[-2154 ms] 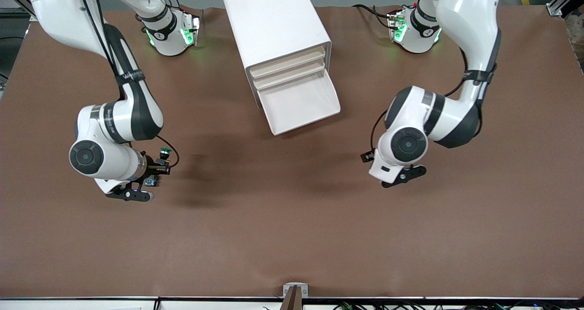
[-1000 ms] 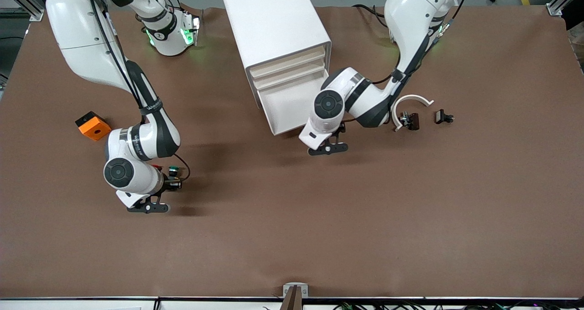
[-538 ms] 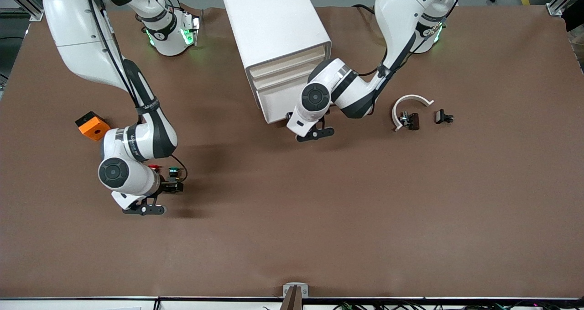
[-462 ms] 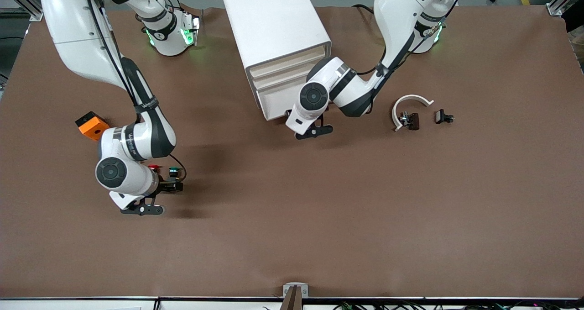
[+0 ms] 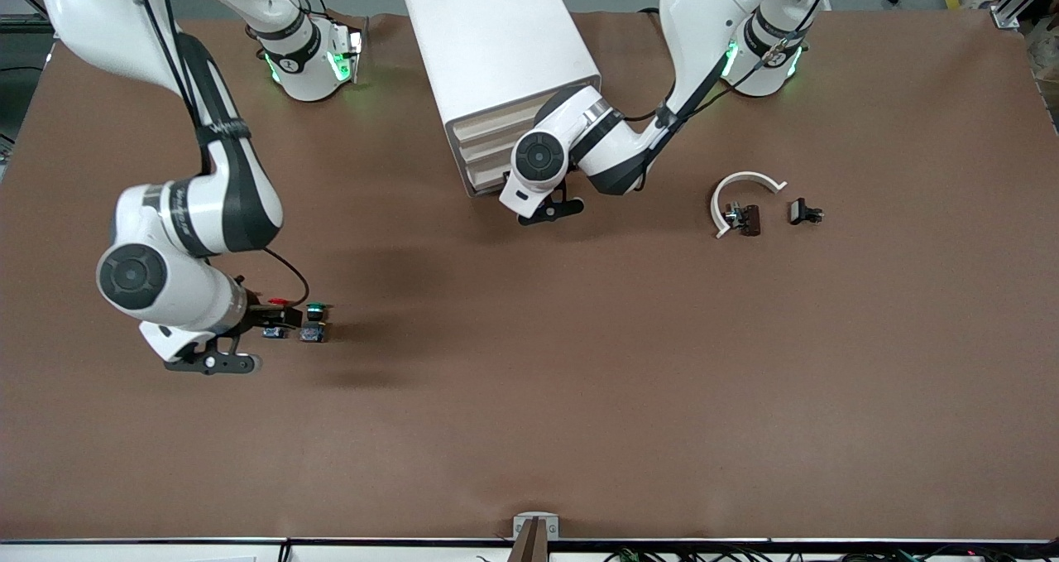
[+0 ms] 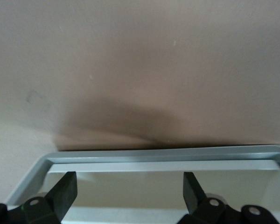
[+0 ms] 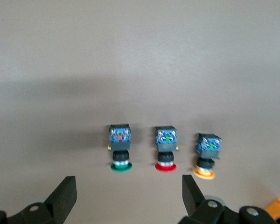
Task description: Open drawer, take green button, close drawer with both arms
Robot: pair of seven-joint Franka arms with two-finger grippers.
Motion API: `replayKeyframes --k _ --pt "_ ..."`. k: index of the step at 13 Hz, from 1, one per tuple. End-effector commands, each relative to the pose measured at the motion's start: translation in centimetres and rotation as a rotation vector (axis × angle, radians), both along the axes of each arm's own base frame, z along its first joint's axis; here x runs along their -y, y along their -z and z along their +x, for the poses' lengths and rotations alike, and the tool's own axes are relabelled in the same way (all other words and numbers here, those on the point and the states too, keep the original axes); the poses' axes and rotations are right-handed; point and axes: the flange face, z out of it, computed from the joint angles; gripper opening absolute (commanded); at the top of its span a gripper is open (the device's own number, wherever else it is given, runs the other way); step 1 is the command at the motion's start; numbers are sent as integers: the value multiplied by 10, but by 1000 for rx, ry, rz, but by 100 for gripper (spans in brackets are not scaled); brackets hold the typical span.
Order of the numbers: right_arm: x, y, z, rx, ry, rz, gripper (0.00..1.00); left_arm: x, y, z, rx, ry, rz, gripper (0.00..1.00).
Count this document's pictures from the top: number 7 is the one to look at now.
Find orange box with black base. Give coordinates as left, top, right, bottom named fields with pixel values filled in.
left=263, top=197, right=280, bottom=224

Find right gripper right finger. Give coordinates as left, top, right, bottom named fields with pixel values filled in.
left=179, top=174, right=279, bottom=224

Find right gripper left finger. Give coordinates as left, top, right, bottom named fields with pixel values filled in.
left=0, top=176, right=78, bottom=224

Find red push button switch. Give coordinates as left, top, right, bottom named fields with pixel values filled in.
left=154, top=126, right=181, bottom=174

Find green push button switch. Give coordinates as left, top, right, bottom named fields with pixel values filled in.
left=106, top=124, right=134, bottom=174

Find yellow push button switch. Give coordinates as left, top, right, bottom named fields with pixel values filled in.
left=192, top=133, right=224, bottom=181

